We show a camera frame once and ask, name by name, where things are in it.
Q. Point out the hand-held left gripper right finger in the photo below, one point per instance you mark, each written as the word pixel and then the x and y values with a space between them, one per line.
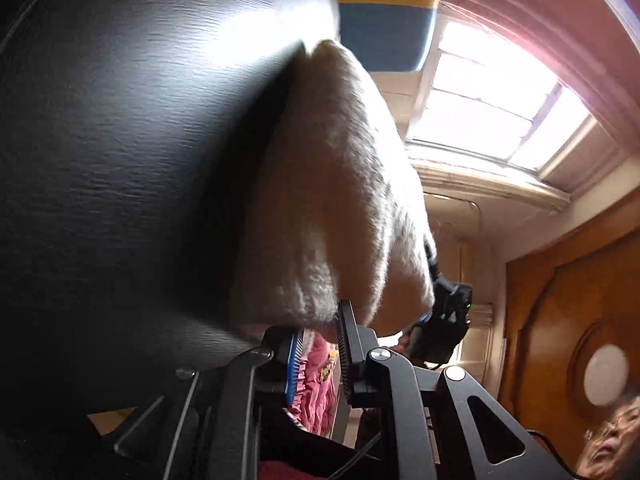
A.
pixel 346 350

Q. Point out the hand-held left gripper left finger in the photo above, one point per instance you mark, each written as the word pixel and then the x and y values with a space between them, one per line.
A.
pixel 293 367

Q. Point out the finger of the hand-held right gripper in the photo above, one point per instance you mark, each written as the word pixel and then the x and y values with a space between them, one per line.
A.
pixel 433 267

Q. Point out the cream knit sweater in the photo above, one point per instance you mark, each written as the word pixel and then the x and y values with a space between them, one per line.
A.
pixel 325 185

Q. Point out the wooden door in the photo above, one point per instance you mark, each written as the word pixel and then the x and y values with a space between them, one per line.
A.
pixel 550 310

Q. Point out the white framed window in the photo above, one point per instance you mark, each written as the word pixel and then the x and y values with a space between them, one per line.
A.
pixel 480 100

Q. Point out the person's head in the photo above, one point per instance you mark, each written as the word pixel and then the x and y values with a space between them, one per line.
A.
pixel 612 452

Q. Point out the grey yellow blue sofa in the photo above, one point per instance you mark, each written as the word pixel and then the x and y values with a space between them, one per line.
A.
pixel 380 35

